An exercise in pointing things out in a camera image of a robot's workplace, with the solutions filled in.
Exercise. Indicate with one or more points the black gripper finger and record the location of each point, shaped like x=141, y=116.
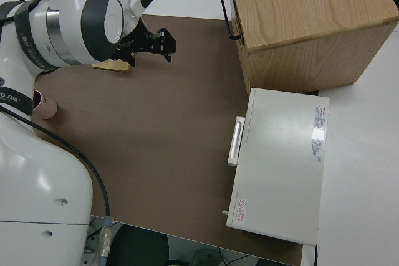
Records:
x=165, y=43
x=126, y=56

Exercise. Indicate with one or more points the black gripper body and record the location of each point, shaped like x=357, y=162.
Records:
x=135, y=41

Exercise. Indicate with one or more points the pink mug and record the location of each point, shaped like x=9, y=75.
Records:
x=46, y=108

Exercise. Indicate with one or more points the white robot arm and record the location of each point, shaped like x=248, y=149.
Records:
x=40, y=169

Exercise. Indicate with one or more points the wooden mug tree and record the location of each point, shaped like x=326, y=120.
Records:
x=112, y=67

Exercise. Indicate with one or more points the brown table mat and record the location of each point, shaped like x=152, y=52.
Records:
x=156, y=107

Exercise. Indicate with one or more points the wooden cabinet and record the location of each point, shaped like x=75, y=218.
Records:
x=311, y=13

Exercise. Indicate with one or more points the white toaster oven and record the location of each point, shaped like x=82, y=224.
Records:
x=280, y=160

